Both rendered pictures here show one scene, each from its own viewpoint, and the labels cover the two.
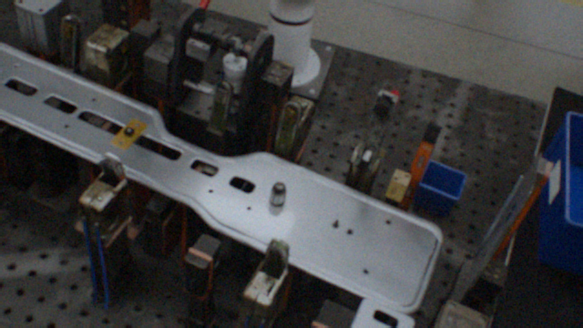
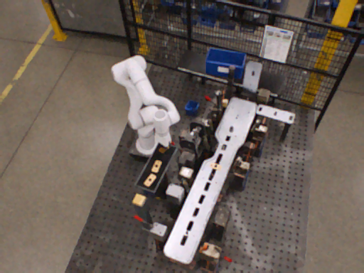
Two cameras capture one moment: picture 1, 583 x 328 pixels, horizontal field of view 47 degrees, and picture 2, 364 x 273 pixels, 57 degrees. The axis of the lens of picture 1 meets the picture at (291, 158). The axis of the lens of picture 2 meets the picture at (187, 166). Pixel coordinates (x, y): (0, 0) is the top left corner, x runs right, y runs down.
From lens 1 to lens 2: 2.09 m
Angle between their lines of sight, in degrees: 47
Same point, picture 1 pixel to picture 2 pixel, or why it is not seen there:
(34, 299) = (245, 206)
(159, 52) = (190, 156)
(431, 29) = (39, 126)
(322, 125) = not seen: hidden behind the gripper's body
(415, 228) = (233, 102)
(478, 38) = (46, 110)
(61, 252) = (229, 202)
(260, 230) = (242, 133)
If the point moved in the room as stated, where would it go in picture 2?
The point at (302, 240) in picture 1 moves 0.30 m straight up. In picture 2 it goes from (242, 124) to (248, 97)
